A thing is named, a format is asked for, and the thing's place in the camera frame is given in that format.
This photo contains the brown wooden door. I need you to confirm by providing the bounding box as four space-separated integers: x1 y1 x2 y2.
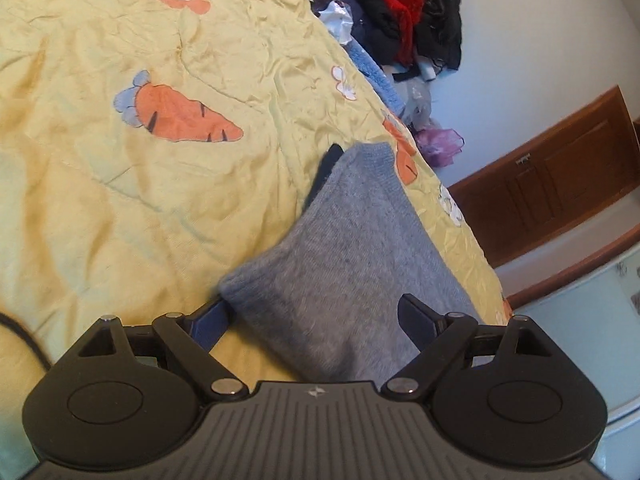
446 85 640 306

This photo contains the pink plastic bag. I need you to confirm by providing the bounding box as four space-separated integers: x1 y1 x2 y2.
415 128 466 170

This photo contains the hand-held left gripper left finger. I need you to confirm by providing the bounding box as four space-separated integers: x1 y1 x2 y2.
75 298 249 400

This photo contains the light blue knit cloth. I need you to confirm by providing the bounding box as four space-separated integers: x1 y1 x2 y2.
346 42 407 117

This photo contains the yellow carrot print bedsheet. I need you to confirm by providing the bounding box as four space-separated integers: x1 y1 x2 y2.
0 0 514 471

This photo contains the black cable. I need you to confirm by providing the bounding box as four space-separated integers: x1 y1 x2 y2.
0 312 55 370

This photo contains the grey sweater with navy sleeves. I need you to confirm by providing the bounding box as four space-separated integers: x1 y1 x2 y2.
218 142 482 385

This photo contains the white crumpled plastic bag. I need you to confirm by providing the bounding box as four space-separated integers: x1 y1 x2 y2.
316 0 357 45

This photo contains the pale wardrobe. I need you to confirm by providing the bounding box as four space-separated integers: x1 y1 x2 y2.
510 245 640 480

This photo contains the clear plastic bag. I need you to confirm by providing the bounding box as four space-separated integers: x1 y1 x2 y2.
395 72 435 128

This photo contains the pile of dark and red clothes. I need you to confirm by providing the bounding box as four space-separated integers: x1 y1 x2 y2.
312 0 463 73

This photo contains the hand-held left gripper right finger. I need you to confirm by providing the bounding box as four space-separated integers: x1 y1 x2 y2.
381 293 548 400

